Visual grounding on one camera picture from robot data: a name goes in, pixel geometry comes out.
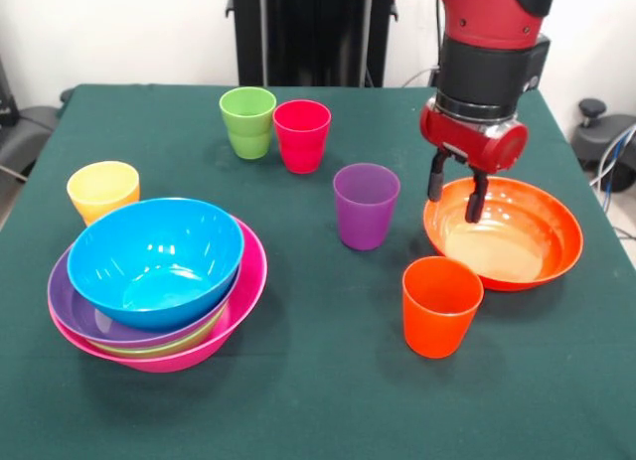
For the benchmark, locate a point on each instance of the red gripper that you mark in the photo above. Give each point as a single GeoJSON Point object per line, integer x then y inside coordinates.
{"type": "Point", "coordinates": [502, 149]}

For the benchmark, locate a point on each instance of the orange bowl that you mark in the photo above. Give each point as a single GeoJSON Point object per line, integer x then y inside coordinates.
{"type": "Point", "coordinates": [522, 241]}

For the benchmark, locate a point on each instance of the pink bowl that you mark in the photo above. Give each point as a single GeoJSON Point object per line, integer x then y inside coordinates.
{"type": "Point", "coordinates": [251, 276]}

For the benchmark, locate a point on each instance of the blue bowl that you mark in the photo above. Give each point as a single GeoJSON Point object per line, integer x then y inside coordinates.
{"type": "Point", "coordinates": [154, 261]}

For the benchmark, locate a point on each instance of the green bowl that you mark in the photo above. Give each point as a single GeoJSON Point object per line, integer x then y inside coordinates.
{"type": "Point", "coordinates": [164, 351]}

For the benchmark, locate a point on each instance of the purple bowl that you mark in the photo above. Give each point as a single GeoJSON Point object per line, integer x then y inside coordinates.
{"type": "Point", "coordinates": [74, 311]}

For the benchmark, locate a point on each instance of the purple cup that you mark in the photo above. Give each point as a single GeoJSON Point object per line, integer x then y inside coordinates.
{"type": "Point", "coordinates": [365, 221]}

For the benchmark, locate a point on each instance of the orange cup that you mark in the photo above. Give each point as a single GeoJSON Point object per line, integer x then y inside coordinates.
{"type": "Point", "coordinates": [437, 326]}

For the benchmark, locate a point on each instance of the red cup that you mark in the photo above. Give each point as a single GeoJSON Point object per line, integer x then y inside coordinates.
{"type": "Point", "coordinates": [301, 142]}

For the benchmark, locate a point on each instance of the dark green tablecloth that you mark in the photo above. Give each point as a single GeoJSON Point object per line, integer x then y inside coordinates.
{"type": "Point", "coordinates": [522, 380]}

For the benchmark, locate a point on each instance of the green cup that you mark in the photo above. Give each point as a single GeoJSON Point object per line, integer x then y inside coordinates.
{"type": "Point", "coordinates": [251, 146]}
{"type": "Point", "coordinates": [247, 102]}

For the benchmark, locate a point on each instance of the yellow cup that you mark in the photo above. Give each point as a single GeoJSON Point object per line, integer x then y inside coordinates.
{"type": "Point", "coordinates": [99, 192]}

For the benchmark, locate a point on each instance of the black equipment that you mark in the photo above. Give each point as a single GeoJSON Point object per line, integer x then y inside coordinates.
{"type": "Point", "coordinates": [35, 122]}

